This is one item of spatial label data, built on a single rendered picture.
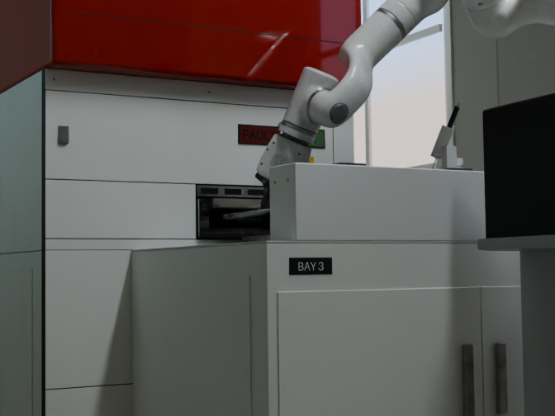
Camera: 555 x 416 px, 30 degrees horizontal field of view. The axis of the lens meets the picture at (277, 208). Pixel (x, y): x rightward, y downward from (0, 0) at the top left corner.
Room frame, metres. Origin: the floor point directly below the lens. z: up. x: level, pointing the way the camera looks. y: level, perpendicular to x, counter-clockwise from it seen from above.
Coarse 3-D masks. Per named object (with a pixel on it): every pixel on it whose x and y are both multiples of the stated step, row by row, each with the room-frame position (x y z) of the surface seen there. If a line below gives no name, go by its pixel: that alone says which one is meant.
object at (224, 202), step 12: (204, 204) 2.43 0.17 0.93; (216, 204) 2.44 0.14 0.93; (228, 204) 2.46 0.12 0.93; (240, 204) 2.48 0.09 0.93; (252, 204) 2.49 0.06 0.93; (204, 216) 2.43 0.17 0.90; (204, 228) 2.43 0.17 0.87; (216, 228) 2.44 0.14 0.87; (228, 228) 2.46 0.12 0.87; (240, 228) 2.48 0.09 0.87; (252, 228) 2.49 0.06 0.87; (264, 228) 2.51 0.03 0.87
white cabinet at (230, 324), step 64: (192, 256) 2.07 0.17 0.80; (256, 256) 1.84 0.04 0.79; (320, 256) 1.86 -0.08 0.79; (384, 256) 1.93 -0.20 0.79; (448, 256) 2.01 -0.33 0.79; (512, 256) 2.09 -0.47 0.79; (192, 320) 2.06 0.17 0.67; (256, 320) 1.84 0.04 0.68; (320, 320) 1.86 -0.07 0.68; (384, 320) 1.93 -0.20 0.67; (448, 320) 2.00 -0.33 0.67; (512, 320) 2.08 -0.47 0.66; (192, 384) 2.07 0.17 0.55; (256, 384) 1.84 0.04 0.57; (320, 384) 1.86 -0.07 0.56; (384, 384) 1.93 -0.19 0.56; (448, 384) 2.00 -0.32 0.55; (512, 384) 2.08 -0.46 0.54
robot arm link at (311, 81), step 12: (312, 72) 2.24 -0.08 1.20; (324, 72) 2.25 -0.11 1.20; (300, 84) 2.26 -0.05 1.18; (312, 84) 2.24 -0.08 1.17; (324, 84) 2.24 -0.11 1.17; (336, 84) 2.27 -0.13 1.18; (300, 96) 2.25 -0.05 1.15; (312, 96) 2.23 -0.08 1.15; (288, 108) 2.28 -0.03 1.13; (300, 108) 2.25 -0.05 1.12; (288, 120) 2.27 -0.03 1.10; (300, 120) 2.26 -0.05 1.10
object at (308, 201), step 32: (288, 192) 1.86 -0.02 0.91; (320, 192) 1.86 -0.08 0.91; (352, 192) 1.90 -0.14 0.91; (384, 192) 1.93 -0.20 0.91; (416, 192) 1.97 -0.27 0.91; (448, 192) 2.01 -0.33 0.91; (480, 192) 2.05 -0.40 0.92; (288, 224) 1.86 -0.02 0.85; (320, 224) 1.86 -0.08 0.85; (352, 224) 1.90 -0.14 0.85; (384, 224) 1.93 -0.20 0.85; (416, 224) 1.97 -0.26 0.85; (448, 224) 2.01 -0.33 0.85; (480, 224) 2.05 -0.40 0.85
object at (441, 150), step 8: (448, 128) 2.36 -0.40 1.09; (440, 136) 2.38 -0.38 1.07; (448, 136) 2.38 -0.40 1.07; (440, 144) 2.38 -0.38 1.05; (432, 152) 2.40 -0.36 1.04; (440, 152) 2.39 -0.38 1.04; (448, 152) 2.36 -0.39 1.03; (456, 152) 2.37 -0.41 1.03; (448, 160) 2.36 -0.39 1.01; (456, 160) 2.37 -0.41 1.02
